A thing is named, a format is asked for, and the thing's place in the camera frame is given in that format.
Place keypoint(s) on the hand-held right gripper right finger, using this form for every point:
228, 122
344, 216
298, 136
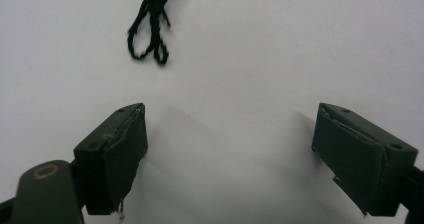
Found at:
356, 157

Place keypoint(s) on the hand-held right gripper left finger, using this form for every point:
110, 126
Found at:
113, 157

